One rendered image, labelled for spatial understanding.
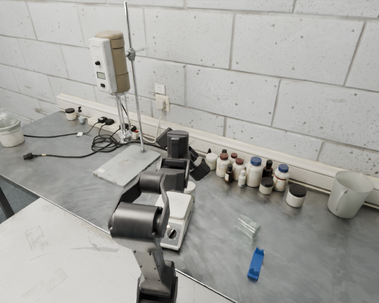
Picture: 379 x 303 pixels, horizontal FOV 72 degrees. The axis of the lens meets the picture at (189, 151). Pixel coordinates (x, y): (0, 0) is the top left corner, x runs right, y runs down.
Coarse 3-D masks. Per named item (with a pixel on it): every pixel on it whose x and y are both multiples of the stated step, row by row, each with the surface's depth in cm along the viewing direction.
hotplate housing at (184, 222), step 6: (192, 204) 100; (192, 210) 102; (186, 216) 94; (174, 222) 91; (180, 222) 91; (186, 222) 94; (180, 234) 89; (180, 240) 89; (162, 246) 90; (168, 246) 88; (174, 246) 88
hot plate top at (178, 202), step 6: (168, 192) 101; (174, 192) 101; (168, 198) 98; (174, 198) 98; (180, 198) 98; (186, 198) 98; (156, 204) 96; (162, 204) 96; (174, 204) 96; (180, 204) 96; (186, 204) 96; (174, 210) 93; (180, 210) 93; (186, 210) 94; (174, 216) 91; (180, 216) 91
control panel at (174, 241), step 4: (168, 224) 91; (172, 224) 91; (176, 224) 91; (180, 224) 91; (168, 228) 90; (176, 228) 90; (180, 228) 90; (176, 232) 90; (180, 232) 89; (164, 236) 89; (176, 236) 89; (164, 240) 89; (168, 240) 89; (172, 240) 88; (176, 240) 88; (172, 244) 88; (176, 244) 88
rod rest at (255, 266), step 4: (256, 248) 86; (256, 252) 87; (260, 252) 86; (256, 256) 86; (260, 256) 86; (252, 260) 85; (256, 260) 85; (260, 260) 85; (252, 264) 84; (256, 264) 84; (260, 264) 84; (252, 268) 80; (256, 268) 83; (248, 272) 82; (252, 272) 81; (256, 272) 80; (248, 276) 81; (252, 276) 81; (256, 276) 81
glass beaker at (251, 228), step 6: (240, 216) 94; (246, 216) 94; (240, 222) 93; (246, 222) 92; (252, 222) 92; (240, 228) 93; (246, 228) 91; (252, 228) 90; (258, 228) 91; (246, 234) 92; (252, 234) 90
